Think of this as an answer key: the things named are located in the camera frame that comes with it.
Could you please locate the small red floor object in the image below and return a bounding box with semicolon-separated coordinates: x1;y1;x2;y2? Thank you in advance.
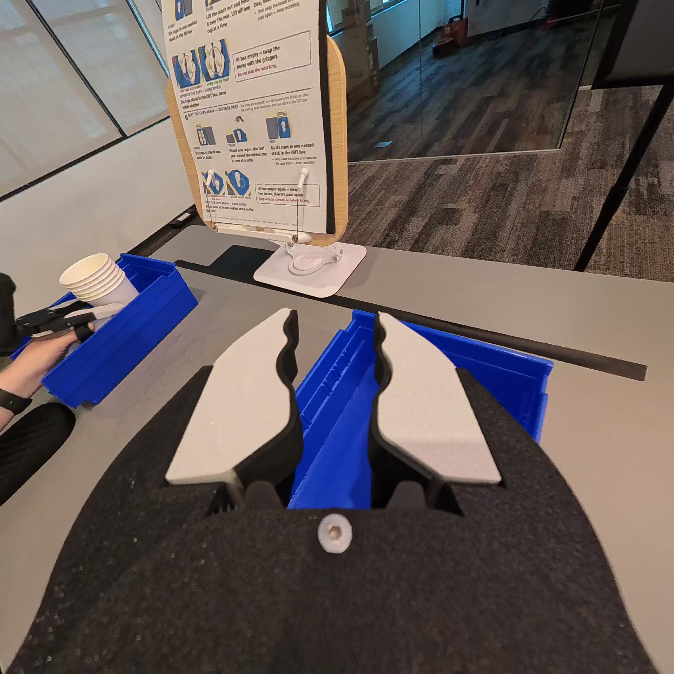
435;15;471;55

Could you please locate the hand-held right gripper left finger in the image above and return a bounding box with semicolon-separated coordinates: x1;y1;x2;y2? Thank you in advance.
167;308;302;506

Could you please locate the person's left hand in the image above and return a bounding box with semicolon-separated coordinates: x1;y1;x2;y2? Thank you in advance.
0;329;98;399

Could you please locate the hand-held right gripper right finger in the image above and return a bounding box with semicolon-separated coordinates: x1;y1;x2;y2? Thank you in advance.
371;311;503;511

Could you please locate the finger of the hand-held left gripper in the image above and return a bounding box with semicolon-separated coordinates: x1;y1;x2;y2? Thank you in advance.
32;318;125;340
66;303;136;320

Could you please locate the wooden instruction board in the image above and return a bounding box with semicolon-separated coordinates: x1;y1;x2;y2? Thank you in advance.
164;0;349;240

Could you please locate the black textured pad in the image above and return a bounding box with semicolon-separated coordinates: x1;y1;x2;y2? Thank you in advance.
0;404;78;506

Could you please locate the white board stand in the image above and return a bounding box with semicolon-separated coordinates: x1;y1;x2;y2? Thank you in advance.
253;234;368;297

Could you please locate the blue plastic bin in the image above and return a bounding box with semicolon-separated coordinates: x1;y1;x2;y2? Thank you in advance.
11;253;200;410
287;309;555;511

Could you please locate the black wristband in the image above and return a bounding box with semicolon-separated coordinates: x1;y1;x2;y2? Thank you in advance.
0;388;33;419

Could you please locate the stack of nested white cups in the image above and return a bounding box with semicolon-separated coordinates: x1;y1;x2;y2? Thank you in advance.
58;253;141;309

